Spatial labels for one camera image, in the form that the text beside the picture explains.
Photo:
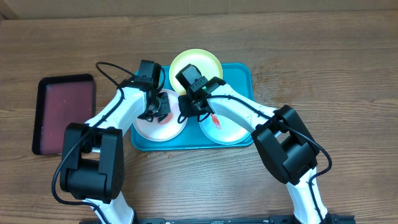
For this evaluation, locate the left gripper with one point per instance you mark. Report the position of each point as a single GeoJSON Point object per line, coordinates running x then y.
{"type": "Point", "coordinates": [163, 108]}

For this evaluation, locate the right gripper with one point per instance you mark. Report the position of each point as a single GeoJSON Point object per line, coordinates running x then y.
{"type": "Point", "coordinates": [185, 103]}

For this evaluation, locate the green and red sponge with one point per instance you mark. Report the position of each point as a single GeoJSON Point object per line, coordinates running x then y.
{"type": "Point", "coordinates": [165, 119]}

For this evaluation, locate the white plate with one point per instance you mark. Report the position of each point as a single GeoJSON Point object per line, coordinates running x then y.
{"type": "Point", "coordinates": [162, 132]}

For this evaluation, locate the yellow-green plate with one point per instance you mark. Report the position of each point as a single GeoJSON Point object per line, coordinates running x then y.
{"type": "Point", "coordinates": [208, 65]}

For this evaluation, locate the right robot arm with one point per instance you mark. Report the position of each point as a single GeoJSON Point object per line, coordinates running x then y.
{"type": "Point", "coordinates": [286, 147]}

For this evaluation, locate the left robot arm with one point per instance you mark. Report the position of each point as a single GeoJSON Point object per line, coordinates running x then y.
{"type": "Point", "coordinates": [91, 171]}

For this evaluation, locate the teal plastic serving tray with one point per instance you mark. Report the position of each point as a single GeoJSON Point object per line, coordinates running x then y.
{"type": "Point", "coordinates": [192, 137]}

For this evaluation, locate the dark red black-rimmed tray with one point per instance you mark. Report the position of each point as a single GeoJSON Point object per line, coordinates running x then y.
{"type": "Point", "coordinates": [60, 101]}

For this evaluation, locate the light blue plate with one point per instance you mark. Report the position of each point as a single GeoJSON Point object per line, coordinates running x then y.
{"type": "Point", "coordinates": [222, 130]}

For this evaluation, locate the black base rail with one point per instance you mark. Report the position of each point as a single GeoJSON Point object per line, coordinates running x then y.
{"type": "Point", "coordinates": [273, 219]}

